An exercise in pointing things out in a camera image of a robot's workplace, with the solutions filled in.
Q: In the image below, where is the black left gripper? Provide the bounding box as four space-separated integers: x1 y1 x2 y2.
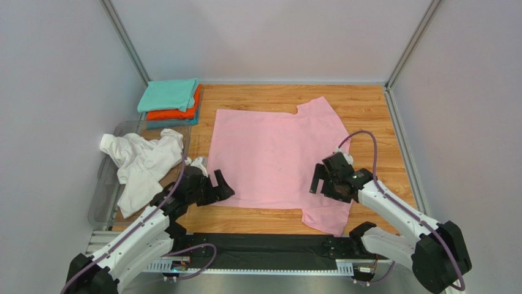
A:
187 168 235 206

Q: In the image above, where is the pink t-shirt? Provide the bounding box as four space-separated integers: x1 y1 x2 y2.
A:
207 97 351 236

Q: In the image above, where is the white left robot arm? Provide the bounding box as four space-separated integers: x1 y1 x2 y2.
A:
61 166 235 293

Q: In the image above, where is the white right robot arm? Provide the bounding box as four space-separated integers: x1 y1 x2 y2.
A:
309 151 472 293

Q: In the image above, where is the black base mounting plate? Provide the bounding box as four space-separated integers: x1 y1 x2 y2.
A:
173 233 386 271

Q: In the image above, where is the white t-shirt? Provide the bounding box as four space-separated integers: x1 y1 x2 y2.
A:
99 129 184 219

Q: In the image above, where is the folded orange t-shirt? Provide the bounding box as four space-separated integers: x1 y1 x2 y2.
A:
146 85 202 121

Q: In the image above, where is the folded teal t-shirt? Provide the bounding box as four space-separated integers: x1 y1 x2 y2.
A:
147 109 200 129

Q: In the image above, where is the folded mint green t-shirt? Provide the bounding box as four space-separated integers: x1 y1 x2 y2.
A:
137 78 200 113

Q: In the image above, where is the clear plastic bin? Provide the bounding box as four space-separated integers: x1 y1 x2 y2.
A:
88 121 192 227

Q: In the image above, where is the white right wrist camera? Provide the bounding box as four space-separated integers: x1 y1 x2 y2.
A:
336 149 354 165

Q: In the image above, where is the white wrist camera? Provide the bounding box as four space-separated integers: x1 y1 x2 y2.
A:
184 156 208 176
336 149 354 165

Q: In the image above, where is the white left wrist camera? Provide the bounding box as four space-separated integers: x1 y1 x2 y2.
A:
184 156 208 176

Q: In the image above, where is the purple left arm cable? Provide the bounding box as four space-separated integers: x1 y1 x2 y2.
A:
60 156 218 294

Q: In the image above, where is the right aluminium corner post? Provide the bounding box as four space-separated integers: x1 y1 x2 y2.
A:
383 1 444 214

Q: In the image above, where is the aluminium corner post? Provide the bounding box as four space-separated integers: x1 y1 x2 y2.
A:
383 1 444 214
99 0 151 88

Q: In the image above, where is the aluminium front frame rail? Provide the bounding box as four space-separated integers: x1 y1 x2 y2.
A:
72 230 466 294

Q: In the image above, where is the left aluminium corner post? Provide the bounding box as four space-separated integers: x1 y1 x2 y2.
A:
99 0 151 88

